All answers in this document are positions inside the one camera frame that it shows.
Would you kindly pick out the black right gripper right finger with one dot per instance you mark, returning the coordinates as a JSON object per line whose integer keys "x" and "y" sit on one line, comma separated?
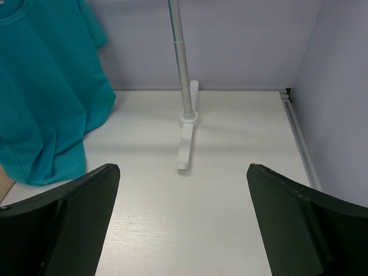
{"x": 305, "y": 231}

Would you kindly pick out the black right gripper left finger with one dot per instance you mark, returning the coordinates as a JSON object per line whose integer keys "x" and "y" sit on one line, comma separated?
{"x": 60, "y": 231}

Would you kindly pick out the teal t shirt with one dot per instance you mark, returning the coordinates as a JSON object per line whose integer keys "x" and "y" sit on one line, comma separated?
{"x": 53, "y": 88}

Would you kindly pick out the beige tank top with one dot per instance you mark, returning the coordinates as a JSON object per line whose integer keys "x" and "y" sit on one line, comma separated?
{"x": 6, "y": 184}

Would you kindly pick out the metal clothes rack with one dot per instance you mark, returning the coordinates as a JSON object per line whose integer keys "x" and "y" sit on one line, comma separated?
{"x": 189, "y": 89}

